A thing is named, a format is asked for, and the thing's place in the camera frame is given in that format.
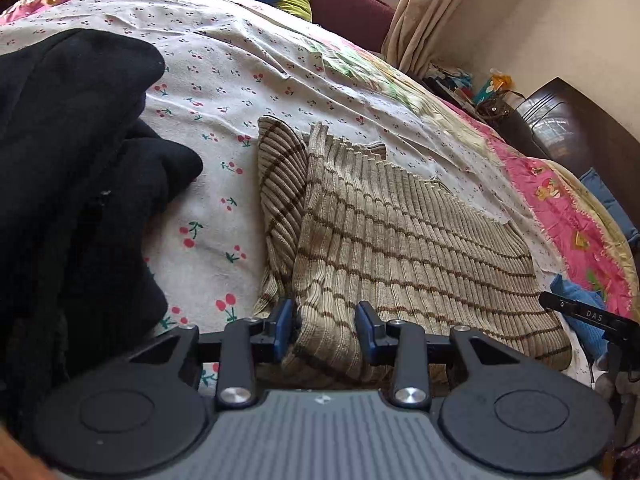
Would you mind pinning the pink cartoon print quilt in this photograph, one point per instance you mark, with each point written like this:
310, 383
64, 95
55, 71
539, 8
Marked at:
565, 195

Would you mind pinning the cluttered dark nightstand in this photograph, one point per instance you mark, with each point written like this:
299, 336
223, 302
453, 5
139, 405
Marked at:
460, 95

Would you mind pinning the black garment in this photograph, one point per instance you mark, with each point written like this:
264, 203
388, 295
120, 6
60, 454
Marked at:
60, 160

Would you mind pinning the maroon sofa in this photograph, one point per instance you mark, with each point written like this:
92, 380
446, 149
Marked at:
350, 5

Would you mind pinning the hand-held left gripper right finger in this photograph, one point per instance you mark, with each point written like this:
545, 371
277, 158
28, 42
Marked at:
364, 331

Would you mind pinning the beige striped ribbed sweater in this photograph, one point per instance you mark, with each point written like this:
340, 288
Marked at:
400, 240

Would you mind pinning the yellow-green cloth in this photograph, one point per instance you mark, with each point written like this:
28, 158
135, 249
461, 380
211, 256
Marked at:
295, 6

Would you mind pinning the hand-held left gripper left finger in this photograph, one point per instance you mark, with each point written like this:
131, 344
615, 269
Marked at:
285, 326

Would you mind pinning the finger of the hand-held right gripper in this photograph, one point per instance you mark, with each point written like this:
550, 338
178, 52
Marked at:
585, 314

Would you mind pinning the blue knitted cloth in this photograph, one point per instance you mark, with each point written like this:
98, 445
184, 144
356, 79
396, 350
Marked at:
582, 330

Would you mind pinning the beige curtain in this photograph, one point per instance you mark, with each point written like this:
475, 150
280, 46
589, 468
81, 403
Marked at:
430, 15

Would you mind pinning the cherry print bed sheet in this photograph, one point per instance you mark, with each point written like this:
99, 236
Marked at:
225, 75

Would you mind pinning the blue pillow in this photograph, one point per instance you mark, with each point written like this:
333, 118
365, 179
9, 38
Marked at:
607, 195

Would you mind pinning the yellow packet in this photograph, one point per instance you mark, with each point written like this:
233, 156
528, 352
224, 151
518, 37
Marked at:
492, 85

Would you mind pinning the dark wooden headboard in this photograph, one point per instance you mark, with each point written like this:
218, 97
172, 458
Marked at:
575, 125

